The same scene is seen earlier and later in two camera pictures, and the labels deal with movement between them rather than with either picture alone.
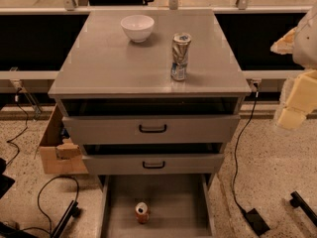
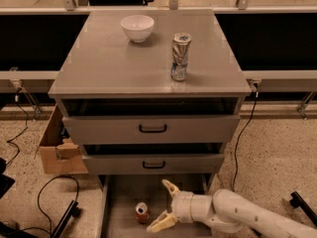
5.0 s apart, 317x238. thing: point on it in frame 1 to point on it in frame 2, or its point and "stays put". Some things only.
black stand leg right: x=299 y=201 stays put
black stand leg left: x=72 y=210 stays put
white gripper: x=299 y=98 to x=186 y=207
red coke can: x=142 y=212 stays put
